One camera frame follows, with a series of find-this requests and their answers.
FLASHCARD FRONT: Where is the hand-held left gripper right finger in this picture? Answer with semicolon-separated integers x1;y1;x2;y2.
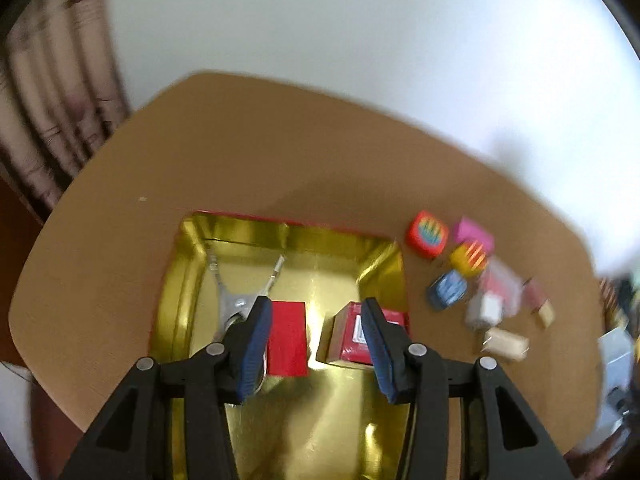
361;298;574;480

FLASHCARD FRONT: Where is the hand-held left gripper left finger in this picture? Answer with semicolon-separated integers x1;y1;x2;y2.
60;296;274;480

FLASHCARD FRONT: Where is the red box with white label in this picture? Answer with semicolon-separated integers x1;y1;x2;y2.
316;302;410;367

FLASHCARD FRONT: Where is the gold metal tray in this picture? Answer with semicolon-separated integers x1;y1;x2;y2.
150;211;416;480

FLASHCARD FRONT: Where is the red tape measure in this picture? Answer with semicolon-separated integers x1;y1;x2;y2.
404;210;449;260

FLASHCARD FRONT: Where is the flat red box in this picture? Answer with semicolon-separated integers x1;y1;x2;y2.
265;301;309;377

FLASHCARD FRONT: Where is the silver metal clip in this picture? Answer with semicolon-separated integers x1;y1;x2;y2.
206;254;287;341

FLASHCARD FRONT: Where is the blue tape measure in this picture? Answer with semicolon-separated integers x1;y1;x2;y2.
427;269;469;312

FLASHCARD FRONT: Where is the small white box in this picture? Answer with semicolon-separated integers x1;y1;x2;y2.
465;291;505;332

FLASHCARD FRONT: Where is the beige box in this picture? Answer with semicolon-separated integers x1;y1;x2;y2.
482;327;530;363

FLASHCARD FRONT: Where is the yellow tape measure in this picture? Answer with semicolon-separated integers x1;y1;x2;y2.
449;241;489;278

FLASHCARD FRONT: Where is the pink and white box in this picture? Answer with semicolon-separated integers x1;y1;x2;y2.
479;258;526;317

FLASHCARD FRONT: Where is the magenta box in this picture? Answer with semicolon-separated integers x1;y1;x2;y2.
454;217;496;253

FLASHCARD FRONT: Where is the striped brown curtain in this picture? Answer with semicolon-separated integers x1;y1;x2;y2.
0;0;132;221

